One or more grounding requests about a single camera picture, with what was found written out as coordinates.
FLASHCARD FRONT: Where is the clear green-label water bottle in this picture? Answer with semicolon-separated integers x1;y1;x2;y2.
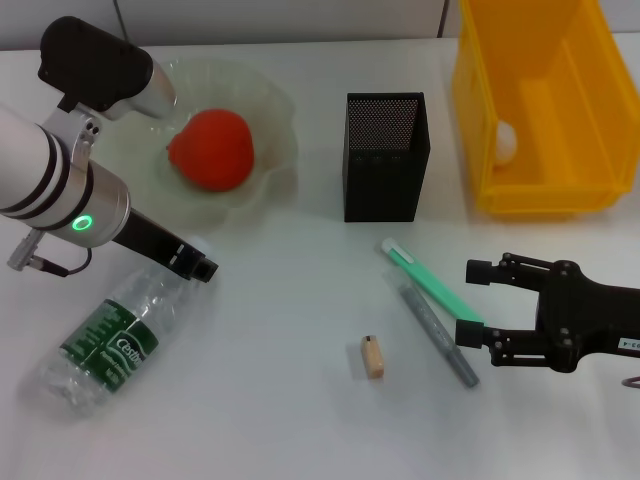
29;248;215;420

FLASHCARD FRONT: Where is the yellow plastic bin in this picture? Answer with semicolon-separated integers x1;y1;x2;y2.
452;0;633;220

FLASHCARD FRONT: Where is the black mesh pen holder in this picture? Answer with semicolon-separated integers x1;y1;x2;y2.
342;91;432;224

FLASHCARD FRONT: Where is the orange fruit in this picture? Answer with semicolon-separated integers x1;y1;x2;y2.
167;108;255;193

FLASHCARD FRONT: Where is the green pen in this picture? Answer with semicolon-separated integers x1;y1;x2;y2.
381;237;486;326

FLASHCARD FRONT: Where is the translucent wavy fruit plate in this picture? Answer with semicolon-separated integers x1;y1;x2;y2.
89;56;300;235

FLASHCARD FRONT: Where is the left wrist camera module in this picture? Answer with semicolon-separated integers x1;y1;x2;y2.
37;15;177;121

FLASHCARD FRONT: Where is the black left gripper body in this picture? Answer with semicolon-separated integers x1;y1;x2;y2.
112;207;177;270

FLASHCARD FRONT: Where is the grey marker pen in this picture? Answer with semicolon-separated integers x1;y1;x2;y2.
383;268;482;389

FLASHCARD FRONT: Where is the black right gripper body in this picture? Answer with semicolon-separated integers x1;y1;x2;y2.
533;258;640;375

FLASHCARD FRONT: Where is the small beige eraser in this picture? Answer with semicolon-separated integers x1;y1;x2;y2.
360;334;387;380

